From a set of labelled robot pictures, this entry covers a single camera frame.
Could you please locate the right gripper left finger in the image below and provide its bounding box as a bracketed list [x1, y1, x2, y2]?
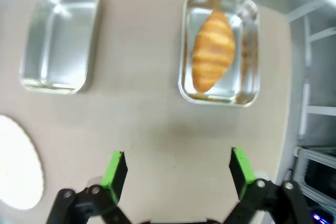
[46, 151, 132, 224]

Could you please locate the white metal table frame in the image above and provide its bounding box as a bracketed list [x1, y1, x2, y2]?
[286, 0, 336, 141]

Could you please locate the steel rectangular container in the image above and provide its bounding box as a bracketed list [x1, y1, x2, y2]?
[177, 0, 261, 109]
[19, 0, 101, 95]

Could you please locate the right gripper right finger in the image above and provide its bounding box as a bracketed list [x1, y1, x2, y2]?
[227, 147, 313, 224]

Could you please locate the golden croissant bread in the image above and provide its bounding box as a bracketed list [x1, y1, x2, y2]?
[192, 8, 236, 93]

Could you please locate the aluminium profile rack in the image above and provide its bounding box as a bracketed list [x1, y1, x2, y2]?
[293, 145, 336, 198]

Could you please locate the white scalloped plate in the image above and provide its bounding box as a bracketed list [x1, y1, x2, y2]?
[0, 114, 45, 210]

